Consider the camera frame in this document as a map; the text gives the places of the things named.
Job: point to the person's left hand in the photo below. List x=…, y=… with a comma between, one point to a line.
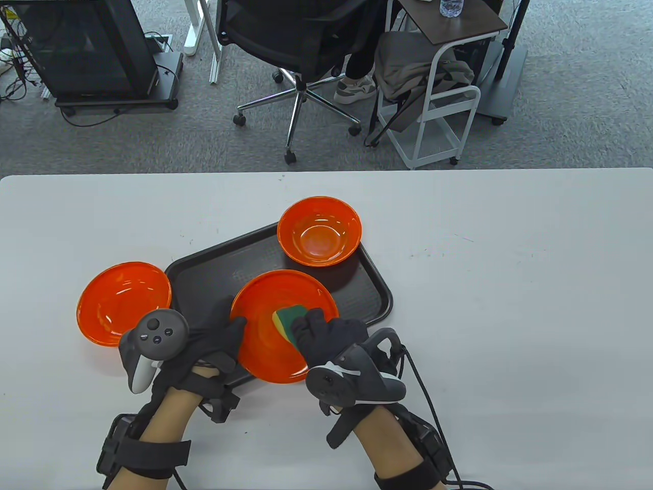
x=209, y=352

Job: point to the person's right hand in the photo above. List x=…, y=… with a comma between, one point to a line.
x=331, y=337

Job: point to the green and yellow sponge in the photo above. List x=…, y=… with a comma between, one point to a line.
x=288, y=321

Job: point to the orange plastic bowl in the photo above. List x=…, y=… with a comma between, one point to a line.
x=122, y=301
x=265, y=326
x=319, y=232

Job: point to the person's left forearm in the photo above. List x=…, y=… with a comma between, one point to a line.
x=168, y=418

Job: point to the dark brown serving tray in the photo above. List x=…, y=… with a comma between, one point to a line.
x=209, y=280

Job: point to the grey jacket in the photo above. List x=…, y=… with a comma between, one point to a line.
x=408, y=66

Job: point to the black office chair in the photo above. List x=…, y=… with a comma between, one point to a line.
x=285, y=30

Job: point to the black display stand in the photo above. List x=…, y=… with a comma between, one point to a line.
x=86, y=46

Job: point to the white cart with brown top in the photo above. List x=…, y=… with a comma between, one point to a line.
x=459, y=23

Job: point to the clear water bottle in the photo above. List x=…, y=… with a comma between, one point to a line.
x=451, y=7

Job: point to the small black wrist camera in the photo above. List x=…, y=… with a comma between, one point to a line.
x=219, y=406

